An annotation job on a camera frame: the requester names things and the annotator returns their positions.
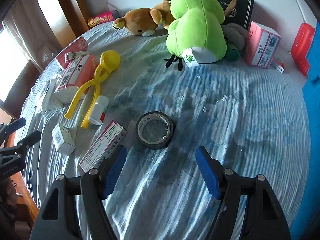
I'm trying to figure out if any small white barcode box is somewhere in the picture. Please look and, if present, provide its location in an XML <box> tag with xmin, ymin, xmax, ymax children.
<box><xmin>52</xmin><ymin>124</ymin><xmax>76</xmax><ymax>156</ymax></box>

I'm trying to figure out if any blue plastic storage crate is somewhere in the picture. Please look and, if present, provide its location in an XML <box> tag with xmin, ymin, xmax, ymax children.
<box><xmin>290</xmin><ymin>21</ymin><xmax>320</xmax><ymax>240</ymax></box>

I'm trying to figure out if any pink chip can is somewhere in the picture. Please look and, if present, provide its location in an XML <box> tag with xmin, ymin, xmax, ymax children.
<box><xmin>87</xmin><ymin>10</ymin><xmax>119</xmax><ymax>27</ymax></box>

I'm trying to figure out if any brown bear plush toy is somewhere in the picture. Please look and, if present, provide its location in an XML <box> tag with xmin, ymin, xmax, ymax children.
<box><xmin>112</xmin><ymin>0</ymin><xmax>175</xmax><ymax>36</ymax></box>

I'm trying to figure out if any large pink barcode tissue pack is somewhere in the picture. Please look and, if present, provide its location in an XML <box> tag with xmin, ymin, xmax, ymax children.
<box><xmin>54</xmin><ymin>55</ymin><xmax>98</xmax><ymax>104</ymax></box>

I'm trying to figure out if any long pink medicine box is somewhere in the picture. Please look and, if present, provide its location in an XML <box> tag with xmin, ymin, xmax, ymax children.
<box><xmin>79</xmin><ymin>120</ymin><xmax>127</xmax><ymax>173</ymax></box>

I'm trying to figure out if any small white pill bottle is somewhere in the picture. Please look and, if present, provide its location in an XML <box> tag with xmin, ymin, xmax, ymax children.
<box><xmin>88</xmin><ymin>95</ymin><xmax>110</xmax><ymax>125</ymax></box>

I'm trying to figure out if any black tape roll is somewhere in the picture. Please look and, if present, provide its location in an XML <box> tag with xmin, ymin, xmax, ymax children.
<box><xmin>136</xmin><ymin>111</ymin><xmax>175</xmax><ymax>150</ymax></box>

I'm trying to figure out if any yellow snowball clamp toy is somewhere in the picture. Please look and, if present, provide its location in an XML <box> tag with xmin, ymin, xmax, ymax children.
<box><xmin>64</xmin><ymin>50</ymin><xmax>120</xmax><ymax>129</ymax></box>

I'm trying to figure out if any small pink tissue pack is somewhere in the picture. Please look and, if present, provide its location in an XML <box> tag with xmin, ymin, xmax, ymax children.
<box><xmin>245</xmin><ymin>21</ymin><xmax>281</xmax><ymax>69</ymax></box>

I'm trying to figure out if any green frog plush toy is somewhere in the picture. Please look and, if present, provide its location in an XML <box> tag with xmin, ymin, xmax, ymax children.
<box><xmin>166</xmin><ymin>0</ymin><xmax>227</xmax><ymax>68</ymax></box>

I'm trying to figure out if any red plastic basket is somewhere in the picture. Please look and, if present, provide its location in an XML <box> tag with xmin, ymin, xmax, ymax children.
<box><xmin>291</xmin><ymin>23</ymin><xmax>315</xmax><ymax>76</ymax></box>

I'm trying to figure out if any black gift box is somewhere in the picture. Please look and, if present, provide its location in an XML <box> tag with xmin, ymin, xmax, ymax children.
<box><xmin>217</xmin><ymin>0</ymin><xmax>254</xmax><ymax>29</ymax></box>

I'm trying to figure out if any striped blue tablecloth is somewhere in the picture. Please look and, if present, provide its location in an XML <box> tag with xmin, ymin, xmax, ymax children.
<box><xmin>15</xmin><ymin>21</ymin><xmax>312</xmax><ymax>240</ymax></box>

